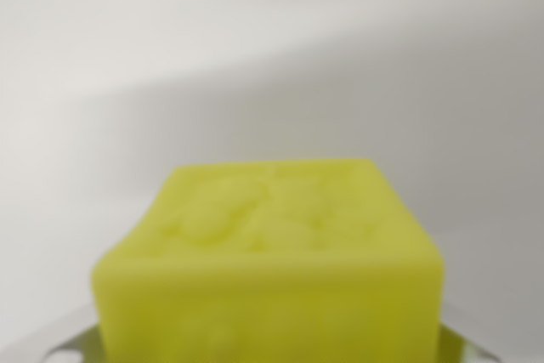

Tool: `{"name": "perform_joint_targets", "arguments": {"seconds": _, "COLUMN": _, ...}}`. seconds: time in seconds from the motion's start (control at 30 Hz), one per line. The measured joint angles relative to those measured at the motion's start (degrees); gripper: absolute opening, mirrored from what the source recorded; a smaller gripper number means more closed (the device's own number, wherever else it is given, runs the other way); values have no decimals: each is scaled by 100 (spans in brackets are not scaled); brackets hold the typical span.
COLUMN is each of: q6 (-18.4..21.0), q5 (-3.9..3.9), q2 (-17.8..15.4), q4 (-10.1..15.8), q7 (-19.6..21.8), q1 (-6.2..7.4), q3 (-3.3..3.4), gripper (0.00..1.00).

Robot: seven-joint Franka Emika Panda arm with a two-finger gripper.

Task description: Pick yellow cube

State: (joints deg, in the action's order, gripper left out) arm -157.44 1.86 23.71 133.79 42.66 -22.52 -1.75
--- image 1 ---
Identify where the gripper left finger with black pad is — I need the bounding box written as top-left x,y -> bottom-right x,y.
40,322 -> 112,363

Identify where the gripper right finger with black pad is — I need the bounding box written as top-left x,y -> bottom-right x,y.
432,322 -> 502,363

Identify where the yellow cube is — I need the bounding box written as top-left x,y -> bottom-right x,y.
90,157 -> 446,363

